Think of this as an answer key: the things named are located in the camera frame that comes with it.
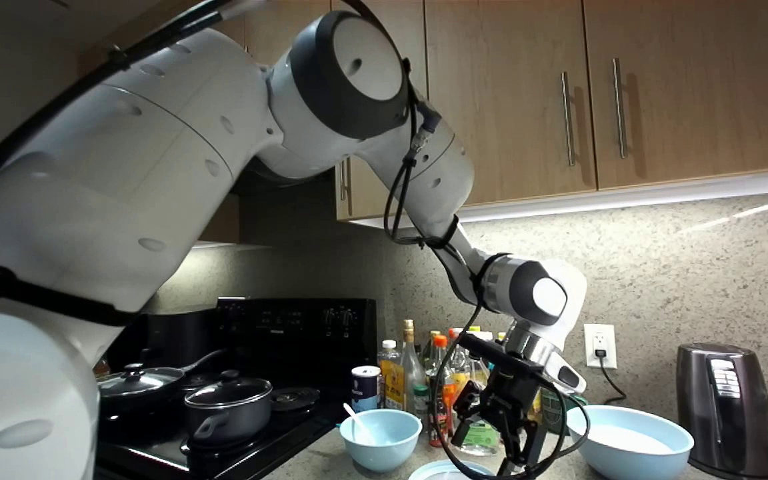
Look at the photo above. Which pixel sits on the dark blue salt canister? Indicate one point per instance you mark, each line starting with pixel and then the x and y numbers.
pixel 366 387

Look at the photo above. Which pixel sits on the metal spoon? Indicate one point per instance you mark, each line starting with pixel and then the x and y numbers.
pixel 350 408

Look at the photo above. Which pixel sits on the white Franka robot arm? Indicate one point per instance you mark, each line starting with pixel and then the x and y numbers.
pixel 118 195

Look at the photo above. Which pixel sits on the small dark sauce bottle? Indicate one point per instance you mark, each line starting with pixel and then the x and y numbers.
pixel 438 418

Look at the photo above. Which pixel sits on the tall yellow cap bottle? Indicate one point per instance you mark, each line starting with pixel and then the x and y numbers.
pixel 410 350

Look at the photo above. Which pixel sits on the pan with glass lid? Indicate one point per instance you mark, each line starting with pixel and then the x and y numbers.
pixel 139 387

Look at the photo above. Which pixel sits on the black electric kettle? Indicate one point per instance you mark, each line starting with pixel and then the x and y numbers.
pixel 727 408

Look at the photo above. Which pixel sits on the yellow label oil bottle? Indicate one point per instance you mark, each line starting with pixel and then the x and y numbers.
pixel 392 376

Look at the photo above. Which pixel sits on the wooden wall cabinets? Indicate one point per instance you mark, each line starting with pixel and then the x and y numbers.
pixel 508 90

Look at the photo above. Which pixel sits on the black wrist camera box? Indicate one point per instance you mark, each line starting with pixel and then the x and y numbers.
pixel 499 348

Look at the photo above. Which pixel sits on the large light blue bowl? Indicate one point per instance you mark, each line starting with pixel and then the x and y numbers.
pixel 634 444

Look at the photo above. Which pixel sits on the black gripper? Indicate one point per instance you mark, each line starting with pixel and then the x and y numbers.
pixel 514 387

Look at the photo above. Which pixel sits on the under cabinet light strip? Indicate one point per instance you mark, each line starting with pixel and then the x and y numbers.
pixel 652 194

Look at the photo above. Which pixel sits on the orange cap red sauce bottle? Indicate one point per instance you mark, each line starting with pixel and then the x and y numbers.
pixel 442 343

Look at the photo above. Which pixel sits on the small light blue bowl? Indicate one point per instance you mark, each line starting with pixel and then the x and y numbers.
pixel 379 442

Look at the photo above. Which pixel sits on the black kitchen stove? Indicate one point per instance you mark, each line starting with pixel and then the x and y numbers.
pixel 294 348

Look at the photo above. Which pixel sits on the white wall outlet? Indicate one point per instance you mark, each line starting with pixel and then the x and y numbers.
pixel 600 346

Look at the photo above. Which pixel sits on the black pot with lid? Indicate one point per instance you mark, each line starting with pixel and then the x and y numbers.
pixel 228 408

